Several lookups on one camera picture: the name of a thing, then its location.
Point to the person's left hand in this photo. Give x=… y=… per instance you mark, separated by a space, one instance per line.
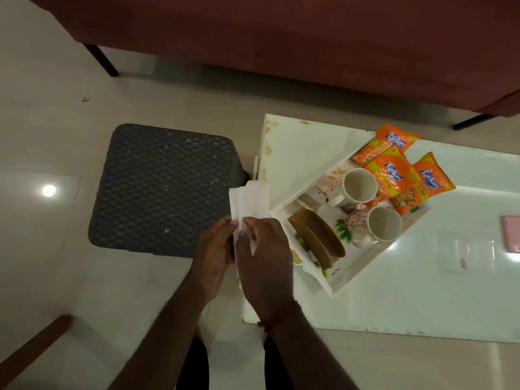
x=213 y=259

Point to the person's right hand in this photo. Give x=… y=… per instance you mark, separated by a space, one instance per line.
x=268 y=272

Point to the brown wooden napkin holder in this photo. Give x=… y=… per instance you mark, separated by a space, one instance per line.
x=317 y=235

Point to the white paper napkins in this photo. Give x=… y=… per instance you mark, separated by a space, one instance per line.
x=250 y=199

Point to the white floral tray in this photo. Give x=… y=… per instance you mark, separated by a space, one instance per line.
x=365 y=255

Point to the white floral mug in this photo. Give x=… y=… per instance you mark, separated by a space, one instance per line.
x=359 y=186
x=384 y=223

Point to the person's left forearm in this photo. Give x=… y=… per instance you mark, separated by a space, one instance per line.
x=162 y=345

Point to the person's right forearm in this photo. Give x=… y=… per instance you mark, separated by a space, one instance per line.
x=313 y=357

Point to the red thread wristband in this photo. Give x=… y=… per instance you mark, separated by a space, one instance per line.
x=280 y=316

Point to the black textured stool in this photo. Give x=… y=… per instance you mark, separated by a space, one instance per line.
x=162 y=186

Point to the black trousers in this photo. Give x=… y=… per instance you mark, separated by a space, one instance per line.
x=193 y=369

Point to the clear plastic box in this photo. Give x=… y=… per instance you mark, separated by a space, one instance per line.
x=463 y=255

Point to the red fabric sofa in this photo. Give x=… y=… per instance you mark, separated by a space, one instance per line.
x=284 y=36

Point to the pink rectangular case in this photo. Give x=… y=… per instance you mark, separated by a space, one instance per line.
x=511 y=235

